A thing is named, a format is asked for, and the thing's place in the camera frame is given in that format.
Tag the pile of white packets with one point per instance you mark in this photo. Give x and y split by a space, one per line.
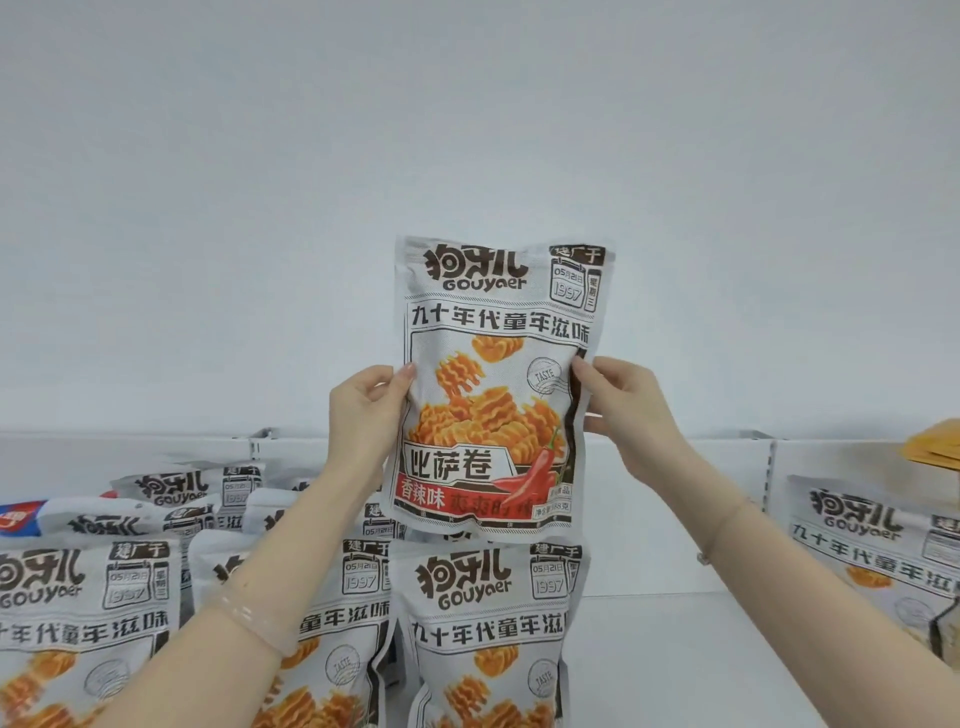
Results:
480 622

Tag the white metal shelf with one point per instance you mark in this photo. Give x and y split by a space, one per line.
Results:
660 637

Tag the person's left thumb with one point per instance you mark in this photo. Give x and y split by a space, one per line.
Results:
391 377

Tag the blue and red packet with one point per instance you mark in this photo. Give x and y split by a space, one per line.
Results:
16 517

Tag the translucent pink bangle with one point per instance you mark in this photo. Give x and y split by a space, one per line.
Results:
246 613

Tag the person's right thumb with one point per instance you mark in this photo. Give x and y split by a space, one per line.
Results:
589 379

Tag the person's left hand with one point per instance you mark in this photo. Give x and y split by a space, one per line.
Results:
364 427

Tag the yellow packet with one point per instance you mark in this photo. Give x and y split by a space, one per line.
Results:
936 444

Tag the person's right forearm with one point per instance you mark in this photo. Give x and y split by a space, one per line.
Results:
787 592

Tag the white crinkle snack packet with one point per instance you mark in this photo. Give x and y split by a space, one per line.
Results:
862 540
487 315

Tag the person's right hand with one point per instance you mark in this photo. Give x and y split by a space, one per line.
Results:
634 420

